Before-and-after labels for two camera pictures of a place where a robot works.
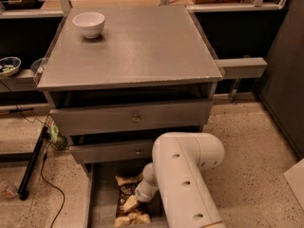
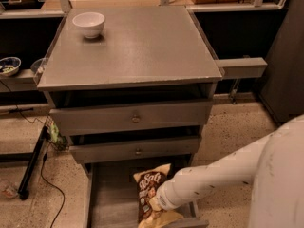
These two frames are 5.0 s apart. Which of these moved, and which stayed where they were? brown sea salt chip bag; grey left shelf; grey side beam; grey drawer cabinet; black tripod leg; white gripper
Moved: brown sea salt chip bag; white gripper
Stayed: grey left shelf; black tripod leg; grey side beam; grey drawer cabinet
